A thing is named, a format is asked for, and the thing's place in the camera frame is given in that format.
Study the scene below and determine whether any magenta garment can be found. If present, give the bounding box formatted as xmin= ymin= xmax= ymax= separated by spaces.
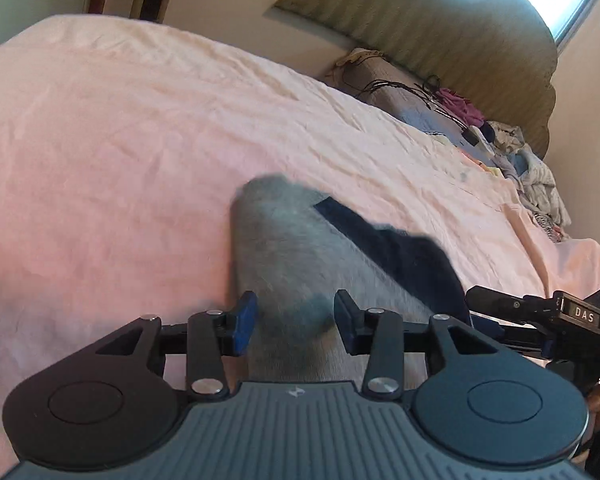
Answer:
xmin=434 ymin=88 xmax=484 ymax=127

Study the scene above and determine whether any grey and navy sweater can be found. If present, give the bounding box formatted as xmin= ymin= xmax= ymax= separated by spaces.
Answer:
xmin=230 ymin=176 xmax=469 ymax=384

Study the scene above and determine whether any olive padded headboard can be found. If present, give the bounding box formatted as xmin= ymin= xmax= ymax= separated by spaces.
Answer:
xmin=274 ymin=0 xmax=558 ymax=157

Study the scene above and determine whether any patterned clothes pile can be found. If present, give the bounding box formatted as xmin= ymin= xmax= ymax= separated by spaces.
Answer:
xmin=463 ymin=122 xmax=571 ymax=243

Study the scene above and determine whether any black cable on pillow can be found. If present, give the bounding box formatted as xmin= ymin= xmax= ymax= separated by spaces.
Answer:
xmin=341 ymin=62 xmax=474 ymax=137

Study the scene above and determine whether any pink bed sheet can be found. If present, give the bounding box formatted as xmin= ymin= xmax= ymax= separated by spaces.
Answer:
xmin=0 ymin=15 xmax=600 ymax=477

